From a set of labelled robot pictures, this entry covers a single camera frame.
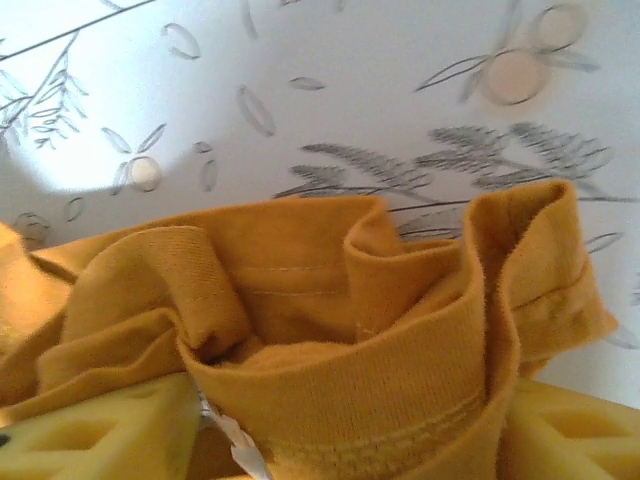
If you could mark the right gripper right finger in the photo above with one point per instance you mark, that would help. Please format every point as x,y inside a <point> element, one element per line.
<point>575,440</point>

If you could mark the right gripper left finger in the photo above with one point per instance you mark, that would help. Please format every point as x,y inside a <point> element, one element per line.
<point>75,450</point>

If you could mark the orange t-shirt with printed logo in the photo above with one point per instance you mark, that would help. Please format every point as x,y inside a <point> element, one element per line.
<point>350,390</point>

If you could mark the floral patterned table cover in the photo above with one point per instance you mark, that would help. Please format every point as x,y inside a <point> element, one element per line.
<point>350,75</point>

